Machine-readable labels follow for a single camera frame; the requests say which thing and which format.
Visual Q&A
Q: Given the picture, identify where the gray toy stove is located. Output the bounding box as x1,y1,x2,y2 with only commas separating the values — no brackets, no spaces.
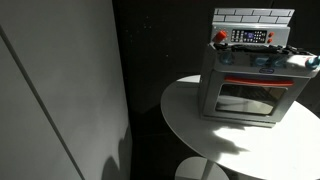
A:
197,7,320,129

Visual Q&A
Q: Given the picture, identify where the blue stove knob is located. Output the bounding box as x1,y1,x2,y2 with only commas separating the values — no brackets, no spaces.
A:
219,52,235,66
305,55,320,70
254,55,270,69

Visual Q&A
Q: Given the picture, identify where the large red stove knob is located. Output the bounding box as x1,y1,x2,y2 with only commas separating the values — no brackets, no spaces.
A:
213,30,229,44

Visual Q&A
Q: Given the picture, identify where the black stove keypad panel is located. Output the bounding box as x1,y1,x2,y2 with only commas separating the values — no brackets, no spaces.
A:
230,29,268,44

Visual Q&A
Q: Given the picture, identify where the gray oven door with window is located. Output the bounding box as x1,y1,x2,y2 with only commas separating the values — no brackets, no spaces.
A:
203,70,311,125

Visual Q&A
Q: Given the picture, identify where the round white table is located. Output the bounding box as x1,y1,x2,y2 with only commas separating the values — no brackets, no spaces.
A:
160,74,320,180

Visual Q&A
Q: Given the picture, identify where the red oven door handle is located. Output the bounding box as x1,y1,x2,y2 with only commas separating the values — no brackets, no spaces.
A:
223,75,296,88

